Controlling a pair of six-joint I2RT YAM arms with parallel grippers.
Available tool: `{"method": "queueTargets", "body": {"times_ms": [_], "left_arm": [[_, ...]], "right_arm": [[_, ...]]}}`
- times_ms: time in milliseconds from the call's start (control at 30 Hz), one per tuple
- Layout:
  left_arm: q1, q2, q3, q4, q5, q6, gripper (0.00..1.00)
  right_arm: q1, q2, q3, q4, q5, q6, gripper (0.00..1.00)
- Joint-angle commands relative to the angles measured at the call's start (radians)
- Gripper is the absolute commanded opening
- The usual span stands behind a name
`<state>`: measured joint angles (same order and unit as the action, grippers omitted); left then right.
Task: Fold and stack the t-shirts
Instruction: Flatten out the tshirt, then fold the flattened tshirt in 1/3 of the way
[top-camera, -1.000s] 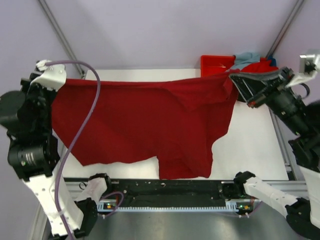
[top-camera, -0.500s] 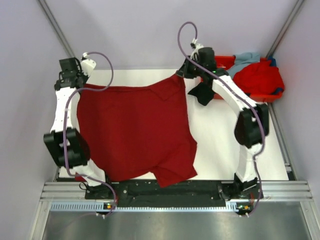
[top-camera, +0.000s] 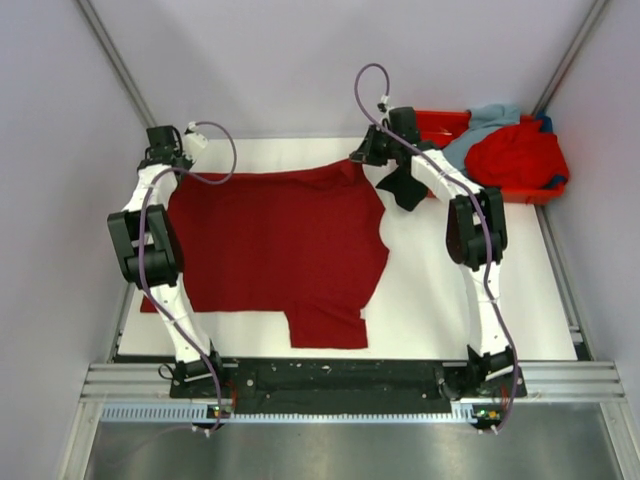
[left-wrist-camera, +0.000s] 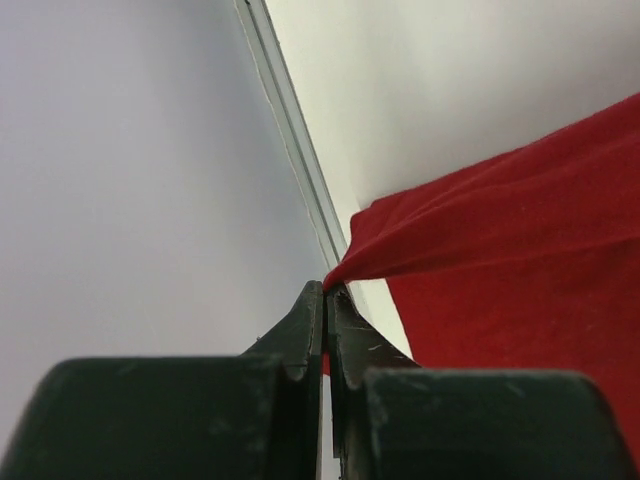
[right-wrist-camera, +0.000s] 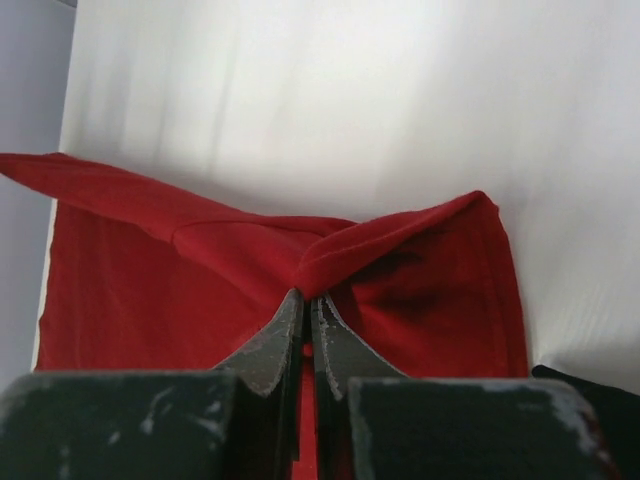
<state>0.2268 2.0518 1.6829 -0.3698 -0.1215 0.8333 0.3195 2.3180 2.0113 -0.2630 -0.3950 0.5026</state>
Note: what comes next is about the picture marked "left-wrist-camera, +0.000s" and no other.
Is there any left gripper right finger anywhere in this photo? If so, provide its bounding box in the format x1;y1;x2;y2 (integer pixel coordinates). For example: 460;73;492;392
325;286;639;479

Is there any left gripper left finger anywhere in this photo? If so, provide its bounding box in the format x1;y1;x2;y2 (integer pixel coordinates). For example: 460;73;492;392
1;281;323;479

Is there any dark red t shirt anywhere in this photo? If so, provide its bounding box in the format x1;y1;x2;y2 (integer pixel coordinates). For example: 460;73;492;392
324;96;639;450

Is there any left aluminium corner post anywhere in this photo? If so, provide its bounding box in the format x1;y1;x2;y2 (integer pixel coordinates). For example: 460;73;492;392
235;1;347;269

